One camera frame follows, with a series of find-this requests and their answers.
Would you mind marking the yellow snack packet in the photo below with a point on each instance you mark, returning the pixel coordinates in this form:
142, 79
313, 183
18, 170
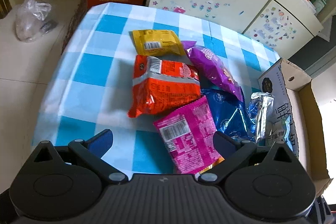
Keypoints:
157, 43

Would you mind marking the blue foil snack bag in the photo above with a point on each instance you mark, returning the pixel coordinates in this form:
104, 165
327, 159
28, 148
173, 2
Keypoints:
229, 114

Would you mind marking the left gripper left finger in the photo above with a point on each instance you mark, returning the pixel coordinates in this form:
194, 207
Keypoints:
89, 153

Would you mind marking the orange snack bag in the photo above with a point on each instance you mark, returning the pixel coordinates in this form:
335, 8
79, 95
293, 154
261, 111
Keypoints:
160, 86

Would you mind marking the white milk candy packet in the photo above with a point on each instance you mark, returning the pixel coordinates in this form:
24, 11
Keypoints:
280, 131

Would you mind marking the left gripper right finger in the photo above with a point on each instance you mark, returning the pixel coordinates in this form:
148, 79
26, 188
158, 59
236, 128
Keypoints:
235, 155

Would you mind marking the silver foil snack bag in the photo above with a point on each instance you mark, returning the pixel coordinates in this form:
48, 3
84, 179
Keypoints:
260, 107

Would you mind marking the pink snack bag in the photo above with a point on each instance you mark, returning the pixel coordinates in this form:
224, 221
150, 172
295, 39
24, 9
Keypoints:
188, 136

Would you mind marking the clear plastic bag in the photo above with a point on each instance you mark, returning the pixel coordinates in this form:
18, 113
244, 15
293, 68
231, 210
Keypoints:
34, 19

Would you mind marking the purple noodle snack bag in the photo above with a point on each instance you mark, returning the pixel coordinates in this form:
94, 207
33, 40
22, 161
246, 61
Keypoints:
211, 66

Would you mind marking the cardboard milk box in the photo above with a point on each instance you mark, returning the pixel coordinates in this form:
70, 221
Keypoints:
294, 97

